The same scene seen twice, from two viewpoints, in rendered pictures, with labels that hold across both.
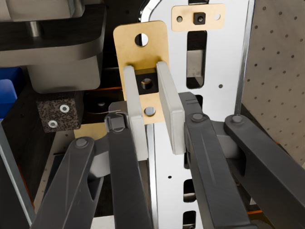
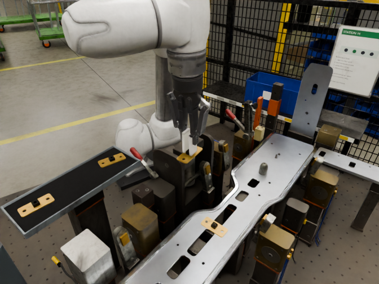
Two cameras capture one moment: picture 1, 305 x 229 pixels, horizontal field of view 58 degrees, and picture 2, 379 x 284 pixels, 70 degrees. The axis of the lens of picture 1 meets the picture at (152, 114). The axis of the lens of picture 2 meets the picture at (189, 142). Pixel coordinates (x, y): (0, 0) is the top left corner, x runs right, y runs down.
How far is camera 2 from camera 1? 0.75 m
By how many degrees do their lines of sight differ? 84
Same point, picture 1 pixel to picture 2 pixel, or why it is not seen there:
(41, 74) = (151, 183)
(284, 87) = not seen: outside the picture
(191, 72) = (194, 249)
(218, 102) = (195, 271)
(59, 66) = (158, 185)
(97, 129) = (143, 209)
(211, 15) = (219, 229)
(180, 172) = not seen: outside the picture
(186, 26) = (207, 225)
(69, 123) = (141, 194)
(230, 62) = (216, 255)
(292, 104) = not seen: outside the picture
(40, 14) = (179, 150)
